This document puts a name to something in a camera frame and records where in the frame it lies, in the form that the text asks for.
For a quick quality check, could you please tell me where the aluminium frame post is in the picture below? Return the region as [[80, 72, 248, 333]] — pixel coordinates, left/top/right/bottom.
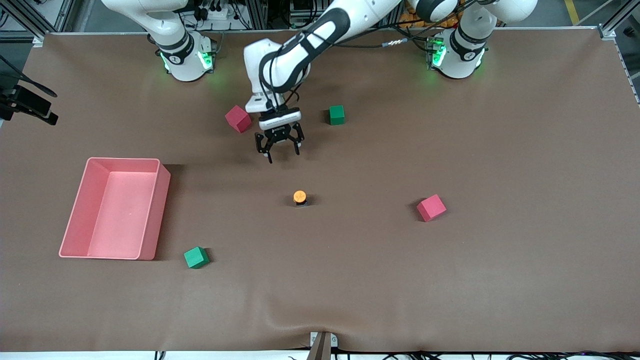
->
[[244, 0, 269, 31]]

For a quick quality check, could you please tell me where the pink foam cube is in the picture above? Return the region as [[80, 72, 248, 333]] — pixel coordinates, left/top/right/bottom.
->
[[416, 194, 448, 223], [224, 105, 252, 134]]

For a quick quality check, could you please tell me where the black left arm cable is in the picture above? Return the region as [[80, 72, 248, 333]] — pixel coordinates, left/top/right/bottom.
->
[[259, 22, 453, 110]]

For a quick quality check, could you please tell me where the black side camera on mount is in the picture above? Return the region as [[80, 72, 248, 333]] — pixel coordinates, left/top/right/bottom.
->
[[0, 85, 59, 126]]

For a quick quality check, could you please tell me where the white power strip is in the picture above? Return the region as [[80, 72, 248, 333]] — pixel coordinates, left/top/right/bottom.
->
[[197, 5, 230, 21]]

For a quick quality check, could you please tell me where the metal table edge bracket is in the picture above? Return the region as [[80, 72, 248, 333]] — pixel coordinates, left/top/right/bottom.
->
[[309, 331, 339, 360]]

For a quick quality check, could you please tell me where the black side camera cable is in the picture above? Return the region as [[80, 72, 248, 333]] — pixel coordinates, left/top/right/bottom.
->
[[0, 54, 58, 98]]

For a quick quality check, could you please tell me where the aluminium frame strut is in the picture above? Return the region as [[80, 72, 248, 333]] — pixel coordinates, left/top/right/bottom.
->
[[0, 0, 76, 48], [597, 0, 640, 41]]

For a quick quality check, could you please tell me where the orange items pile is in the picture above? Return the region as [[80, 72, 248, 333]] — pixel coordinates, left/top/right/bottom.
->
[[398, 4, 461, 30]]

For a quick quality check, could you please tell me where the brown table cover sheet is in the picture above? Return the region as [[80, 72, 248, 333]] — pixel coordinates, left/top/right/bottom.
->
[[0, 27, 640, 353]]

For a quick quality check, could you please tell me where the pink plastic bin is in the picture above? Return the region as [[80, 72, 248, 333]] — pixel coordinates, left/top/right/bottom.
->
[[58, 157, 172, 261]]

